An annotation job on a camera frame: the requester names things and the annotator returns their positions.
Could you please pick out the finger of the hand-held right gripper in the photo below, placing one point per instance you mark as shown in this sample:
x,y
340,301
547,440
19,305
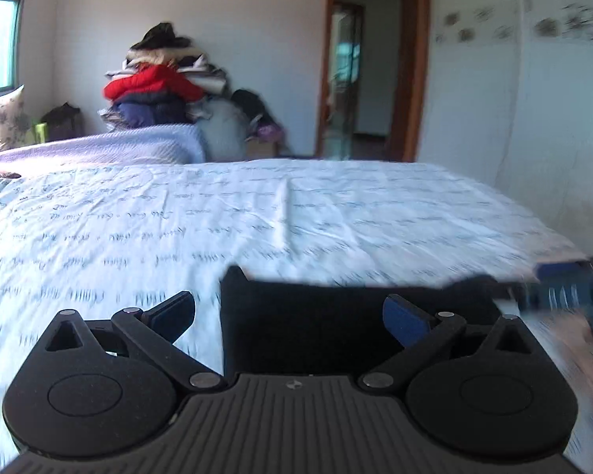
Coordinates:
x,y
558,289

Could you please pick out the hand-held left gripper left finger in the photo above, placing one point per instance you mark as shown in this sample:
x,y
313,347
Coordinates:
x,y
170,315

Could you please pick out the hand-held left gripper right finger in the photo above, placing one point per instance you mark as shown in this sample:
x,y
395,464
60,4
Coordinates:
x,y
404,321

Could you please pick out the black pants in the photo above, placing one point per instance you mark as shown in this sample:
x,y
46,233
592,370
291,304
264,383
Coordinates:
x,y
301,326

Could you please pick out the white script-printed bed sheet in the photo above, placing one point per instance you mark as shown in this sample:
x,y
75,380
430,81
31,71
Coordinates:
x,y
178,217

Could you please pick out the light blue quilt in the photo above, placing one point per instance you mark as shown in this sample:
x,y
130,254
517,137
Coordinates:
x,y
104,148

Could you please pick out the cardboard box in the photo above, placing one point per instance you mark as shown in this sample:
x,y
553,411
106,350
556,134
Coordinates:
x,y
263,149

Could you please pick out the grey white bundle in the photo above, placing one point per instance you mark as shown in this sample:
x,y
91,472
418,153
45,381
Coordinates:
x,y
225,128

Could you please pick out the dark blue jacket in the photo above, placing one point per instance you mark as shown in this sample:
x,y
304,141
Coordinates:
x,y
148,111

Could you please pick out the purple cloth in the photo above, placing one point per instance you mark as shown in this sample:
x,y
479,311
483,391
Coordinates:
x,y
271,133

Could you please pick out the black bag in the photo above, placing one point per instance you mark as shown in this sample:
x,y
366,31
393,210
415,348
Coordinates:
x,y
62,121

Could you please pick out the green chair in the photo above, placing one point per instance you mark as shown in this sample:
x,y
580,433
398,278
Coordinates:
x,y
39,133

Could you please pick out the black garment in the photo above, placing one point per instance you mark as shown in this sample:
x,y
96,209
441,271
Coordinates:
x,y
249,103

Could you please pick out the red padded jacket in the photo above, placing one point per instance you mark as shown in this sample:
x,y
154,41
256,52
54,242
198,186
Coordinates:
x,y
158,81

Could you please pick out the floral pillow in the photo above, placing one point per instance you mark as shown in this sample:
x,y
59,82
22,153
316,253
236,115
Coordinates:
x,y
5,118

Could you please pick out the black fur-trimmed coat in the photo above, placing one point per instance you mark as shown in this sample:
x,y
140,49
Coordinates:
x,y
163,42

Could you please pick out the window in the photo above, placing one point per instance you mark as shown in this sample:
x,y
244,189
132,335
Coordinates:
x,y
0,44

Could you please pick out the wooden door frame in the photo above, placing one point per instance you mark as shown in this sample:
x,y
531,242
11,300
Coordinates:
x,y
420,59

